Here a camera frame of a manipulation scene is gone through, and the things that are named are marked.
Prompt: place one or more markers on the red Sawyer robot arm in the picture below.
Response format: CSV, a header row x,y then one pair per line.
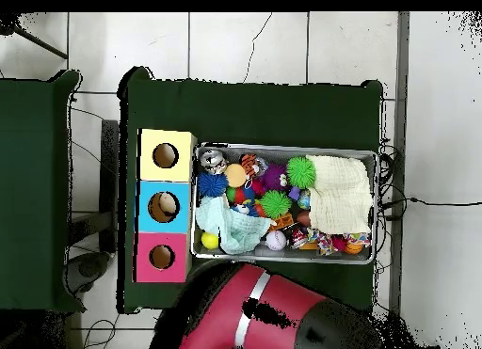
x,y
226,311

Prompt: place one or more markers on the dark green table cloth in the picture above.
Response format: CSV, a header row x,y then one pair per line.
x,y
256,112

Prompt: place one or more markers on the green spiky toy with eyes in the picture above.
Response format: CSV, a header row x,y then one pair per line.
x,y
275,205

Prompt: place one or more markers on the blue spiky rubber ball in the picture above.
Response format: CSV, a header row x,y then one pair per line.
x,y
212,184

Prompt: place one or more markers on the crushed silver drink can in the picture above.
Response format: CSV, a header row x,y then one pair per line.
x,y
212,161

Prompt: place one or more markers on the black stand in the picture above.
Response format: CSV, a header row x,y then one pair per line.
x,y
109,176

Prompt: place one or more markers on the grey round base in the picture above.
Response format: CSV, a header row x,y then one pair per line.
x,y
88,268

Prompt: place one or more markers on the white baseball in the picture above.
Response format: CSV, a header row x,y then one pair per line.
x,y
276,240

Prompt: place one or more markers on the green spiky rubber ball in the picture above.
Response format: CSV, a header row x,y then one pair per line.
x,y
300,172

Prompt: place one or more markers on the black tripod leg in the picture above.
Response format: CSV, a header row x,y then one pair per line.
x,y
7,25

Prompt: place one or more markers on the light blue waffle cloth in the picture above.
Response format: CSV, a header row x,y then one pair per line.
x,y
233,228

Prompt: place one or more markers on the purple spiky toy with eyes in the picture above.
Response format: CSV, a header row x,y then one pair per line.
x,y
274,177

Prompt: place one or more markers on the cream waffle cloth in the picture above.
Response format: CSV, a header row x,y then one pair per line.
x,y
339,194

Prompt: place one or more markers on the dark green side table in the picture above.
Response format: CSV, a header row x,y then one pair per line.
x,y
34,176

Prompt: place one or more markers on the tiger plush toy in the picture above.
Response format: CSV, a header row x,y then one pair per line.
x,y
249,164

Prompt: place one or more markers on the wooden box with three holes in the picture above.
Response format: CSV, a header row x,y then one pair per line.
x,y
180,221

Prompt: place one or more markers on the orange round sponge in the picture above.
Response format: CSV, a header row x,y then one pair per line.
x,y
235,176

